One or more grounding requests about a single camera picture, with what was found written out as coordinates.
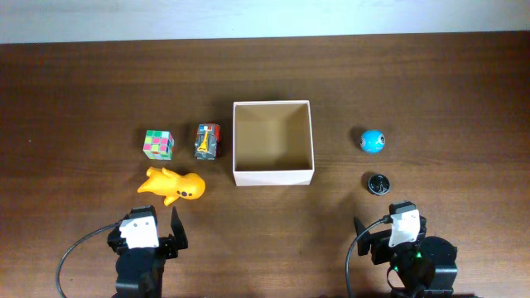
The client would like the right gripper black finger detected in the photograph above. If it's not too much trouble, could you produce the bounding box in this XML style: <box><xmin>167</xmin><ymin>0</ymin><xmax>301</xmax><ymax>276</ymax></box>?
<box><xmin>354</xmin><ymin>217</ymin><xmax>370</xmax><ymax>256</ymax></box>
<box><xmin>388</xmin><ymin>201</ymin><xmax>416</xmax><ymax>214</ymax></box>

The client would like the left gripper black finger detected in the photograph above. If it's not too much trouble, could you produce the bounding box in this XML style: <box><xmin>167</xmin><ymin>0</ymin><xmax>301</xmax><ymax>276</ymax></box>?
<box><xmin>124</xmin><ymin>205</ymin><xmax>157</xmax><ymax>224</ymax></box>
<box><xmin>171</xmin><ymin>207</ymin><xmax>188</xmax><ymax>250</ymax></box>

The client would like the orange rubber toy figure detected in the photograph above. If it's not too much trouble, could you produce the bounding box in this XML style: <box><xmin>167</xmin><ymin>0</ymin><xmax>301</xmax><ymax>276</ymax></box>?
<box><xmin>137</xmin><ymin>167</ymin><xmax>206</xmax><ymax>206</ymax></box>

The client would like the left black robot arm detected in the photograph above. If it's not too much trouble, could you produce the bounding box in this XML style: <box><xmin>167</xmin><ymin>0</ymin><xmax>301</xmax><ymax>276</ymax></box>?
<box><xmin>107</xmin><ymin>205</ymin><xmax>188</xmax><ymax>298</ymax></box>

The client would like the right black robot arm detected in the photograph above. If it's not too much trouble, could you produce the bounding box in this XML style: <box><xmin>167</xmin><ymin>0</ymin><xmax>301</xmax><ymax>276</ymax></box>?
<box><xmin>345</xmin><ymin>201</ymin><xmax>458</xmax><ymax>298</ymax></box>

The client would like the black round finned cap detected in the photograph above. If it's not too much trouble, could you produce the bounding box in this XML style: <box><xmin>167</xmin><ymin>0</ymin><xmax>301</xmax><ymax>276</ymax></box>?
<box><xmin>367</xmin><ymin>174</ymin><xmax>391</xmax><ymax>196</ymax></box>

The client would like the multicoloured puzzle cube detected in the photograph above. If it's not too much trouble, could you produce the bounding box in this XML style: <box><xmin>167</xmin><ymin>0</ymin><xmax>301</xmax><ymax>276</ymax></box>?
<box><xmin>142</xmin><ymin>130</ymin><xmax>175</xmax><ymax>160</ymax></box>

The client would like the blue ball with grey markings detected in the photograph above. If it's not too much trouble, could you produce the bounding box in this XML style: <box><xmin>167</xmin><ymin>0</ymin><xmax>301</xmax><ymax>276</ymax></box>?
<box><xmin>360</xmin><ymin>130</ymin><xmax>386</xmax><ymax>154</ymax></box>

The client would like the grey and red toy truck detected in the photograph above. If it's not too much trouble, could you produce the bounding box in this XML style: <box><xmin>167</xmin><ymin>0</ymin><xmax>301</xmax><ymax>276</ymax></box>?
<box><xmin>195</xmin><ymin>123</ymin><xmax>221</xmax><ymax>161</ymax></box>

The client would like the open white cardboard box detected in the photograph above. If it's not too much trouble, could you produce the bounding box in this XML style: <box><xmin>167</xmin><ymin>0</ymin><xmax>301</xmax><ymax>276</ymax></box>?
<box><xmin>232</xmin><ymin>100</ymin><xmax>316</xmax><ymax>186</ymax></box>

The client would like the right black camera cable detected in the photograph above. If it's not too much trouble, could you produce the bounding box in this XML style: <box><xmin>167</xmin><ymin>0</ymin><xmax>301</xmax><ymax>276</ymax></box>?
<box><xmin>344</xmin><ymin>214</ymin><xmax>393</xmax><ymax>298</ymax></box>

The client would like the black camera cable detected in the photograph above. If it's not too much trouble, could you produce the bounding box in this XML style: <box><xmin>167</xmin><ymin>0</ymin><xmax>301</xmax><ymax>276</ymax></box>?
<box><xmin>55</xmin><ymin>222</ymin><xmax>122</xmax><ymax>298</ymax></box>
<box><xmin>344</xmin><ymin>214</ymin><xmax>393</xmax><ymax>298</ymax></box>

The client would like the left black camera cable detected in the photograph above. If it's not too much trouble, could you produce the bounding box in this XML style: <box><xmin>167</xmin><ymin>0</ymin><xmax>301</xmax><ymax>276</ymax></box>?
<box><xmin>55</xmin><ymin>222</ymin><xmax>122</xmax><ymax>298</ymax></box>

